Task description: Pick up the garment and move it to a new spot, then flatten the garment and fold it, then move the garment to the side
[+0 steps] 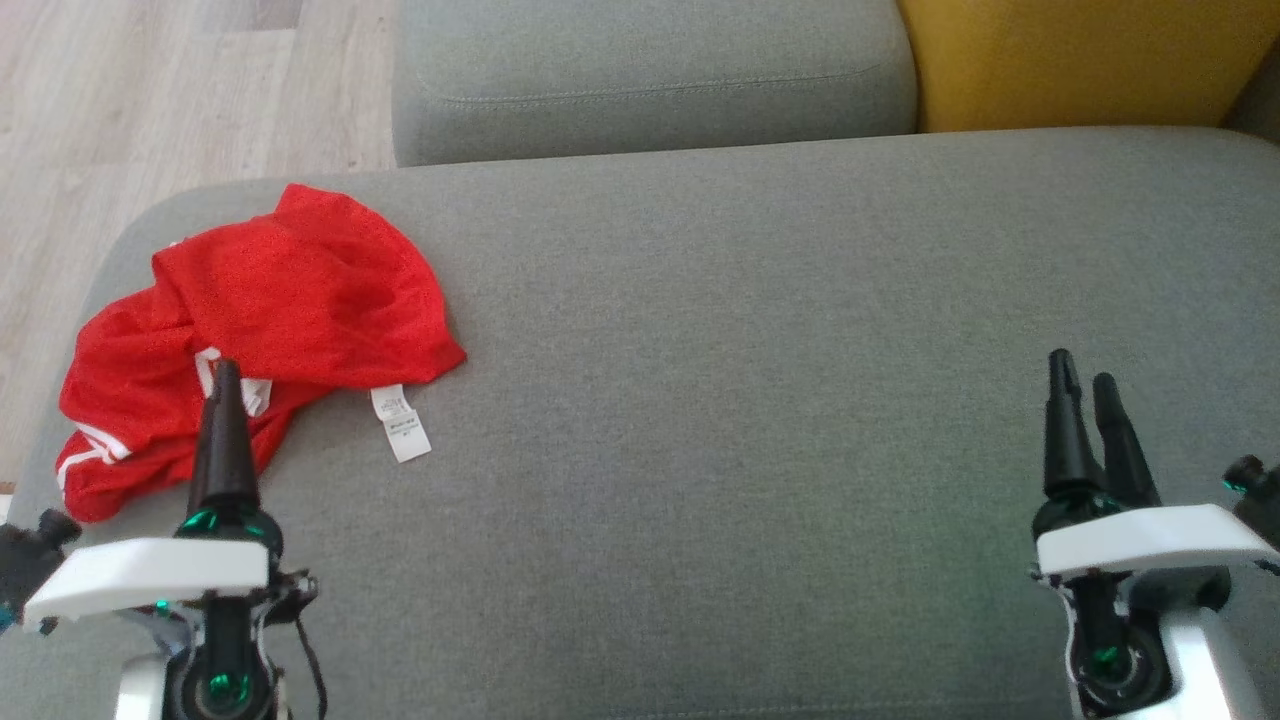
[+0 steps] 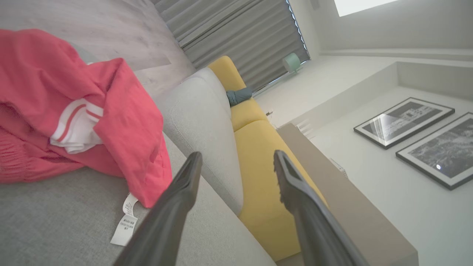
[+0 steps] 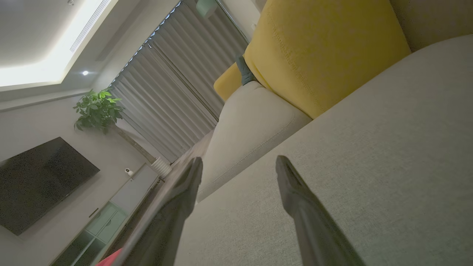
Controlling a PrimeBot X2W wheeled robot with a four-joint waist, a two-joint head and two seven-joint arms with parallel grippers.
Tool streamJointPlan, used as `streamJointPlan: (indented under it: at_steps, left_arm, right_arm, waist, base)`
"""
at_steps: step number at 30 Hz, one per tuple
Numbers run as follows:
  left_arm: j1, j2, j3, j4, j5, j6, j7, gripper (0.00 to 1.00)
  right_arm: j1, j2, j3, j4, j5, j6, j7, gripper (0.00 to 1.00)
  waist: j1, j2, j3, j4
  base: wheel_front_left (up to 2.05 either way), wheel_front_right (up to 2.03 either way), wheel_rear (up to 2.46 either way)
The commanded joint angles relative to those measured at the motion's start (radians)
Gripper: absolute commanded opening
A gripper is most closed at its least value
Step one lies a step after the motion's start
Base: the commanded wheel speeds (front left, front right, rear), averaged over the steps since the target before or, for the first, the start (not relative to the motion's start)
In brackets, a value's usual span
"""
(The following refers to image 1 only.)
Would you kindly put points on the grey sofa back cushion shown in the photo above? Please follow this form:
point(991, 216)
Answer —
point(650, 70)

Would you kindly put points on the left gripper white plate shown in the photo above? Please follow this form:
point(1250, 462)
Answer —
point(150, 578)

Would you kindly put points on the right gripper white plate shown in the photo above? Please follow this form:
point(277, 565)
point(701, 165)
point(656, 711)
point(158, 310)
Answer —
point(1150, 540)

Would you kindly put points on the yellow sofa cushion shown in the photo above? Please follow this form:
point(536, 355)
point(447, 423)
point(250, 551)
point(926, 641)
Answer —
point(1080, 60)

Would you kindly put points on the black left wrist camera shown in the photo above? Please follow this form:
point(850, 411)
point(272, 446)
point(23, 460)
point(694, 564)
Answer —
point(35, 560)

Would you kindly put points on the large grey sofa seat cushion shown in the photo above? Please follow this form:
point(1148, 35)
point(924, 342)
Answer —
point(760, 400)

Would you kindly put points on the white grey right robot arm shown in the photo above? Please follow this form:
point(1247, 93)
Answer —
point(1210, 670)

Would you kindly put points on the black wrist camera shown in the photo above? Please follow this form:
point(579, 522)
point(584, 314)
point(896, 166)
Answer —
point(1258, 500)
point(35, 560)

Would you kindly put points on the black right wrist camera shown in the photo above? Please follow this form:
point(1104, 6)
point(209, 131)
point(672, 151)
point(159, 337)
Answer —
point(1258, 500)

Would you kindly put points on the red jersey with white sleeves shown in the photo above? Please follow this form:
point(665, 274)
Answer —
point(120, 380)

